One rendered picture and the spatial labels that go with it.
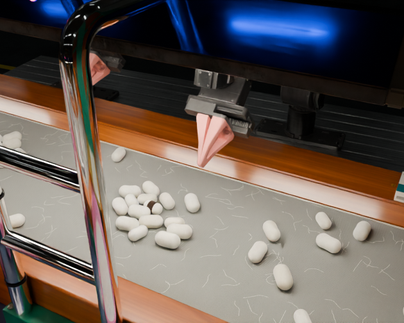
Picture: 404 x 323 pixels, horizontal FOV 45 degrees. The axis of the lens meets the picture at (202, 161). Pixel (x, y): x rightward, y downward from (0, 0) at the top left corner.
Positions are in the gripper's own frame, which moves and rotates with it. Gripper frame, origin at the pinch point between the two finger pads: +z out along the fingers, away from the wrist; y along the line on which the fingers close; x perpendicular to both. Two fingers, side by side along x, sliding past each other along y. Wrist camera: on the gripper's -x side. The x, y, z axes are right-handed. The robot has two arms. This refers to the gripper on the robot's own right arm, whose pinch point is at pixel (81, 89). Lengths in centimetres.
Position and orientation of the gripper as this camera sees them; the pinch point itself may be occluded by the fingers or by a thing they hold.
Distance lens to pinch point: 102.3
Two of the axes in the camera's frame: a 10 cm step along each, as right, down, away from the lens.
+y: 8.9, 2.3, -3.8
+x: 3.0, 3.3, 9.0
